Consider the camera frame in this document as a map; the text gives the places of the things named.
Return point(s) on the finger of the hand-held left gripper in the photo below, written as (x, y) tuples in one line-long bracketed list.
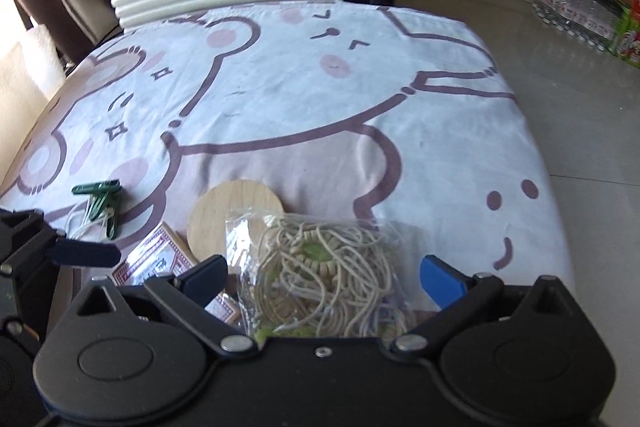
[(85, 253)]

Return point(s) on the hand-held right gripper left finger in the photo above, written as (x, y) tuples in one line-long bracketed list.
[(205, 281)]

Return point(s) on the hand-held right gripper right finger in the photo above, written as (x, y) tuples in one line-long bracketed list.
[(442, 282)]

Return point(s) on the red playing card box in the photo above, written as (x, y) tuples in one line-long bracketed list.
[(155, 252)]

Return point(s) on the green plastic clip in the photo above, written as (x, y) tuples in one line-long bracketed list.
[(100, 194)]

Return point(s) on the round wooden lid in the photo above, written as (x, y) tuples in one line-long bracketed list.
[(225, 217)]

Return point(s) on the white foam board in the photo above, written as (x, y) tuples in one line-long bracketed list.
[(25, 107)]

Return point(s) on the green drink carton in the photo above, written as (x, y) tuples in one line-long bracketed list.
[(627, 39)]

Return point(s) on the pack of water bottles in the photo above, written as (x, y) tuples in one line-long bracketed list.
[(575, 7)]

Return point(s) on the red drink carton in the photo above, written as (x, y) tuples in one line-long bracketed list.
[(636, 4)]

